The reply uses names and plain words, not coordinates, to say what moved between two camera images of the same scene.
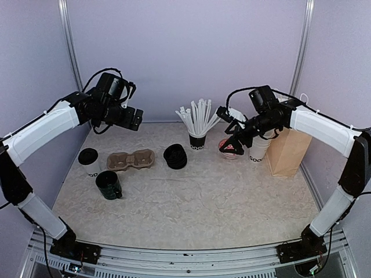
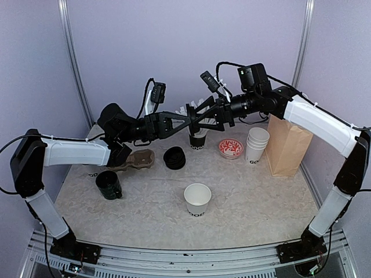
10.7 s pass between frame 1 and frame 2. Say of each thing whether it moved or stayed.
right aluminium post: stayed
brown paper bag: stayed
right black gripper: moved
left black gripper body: moved
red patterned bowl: stayed
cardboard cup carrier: stayed
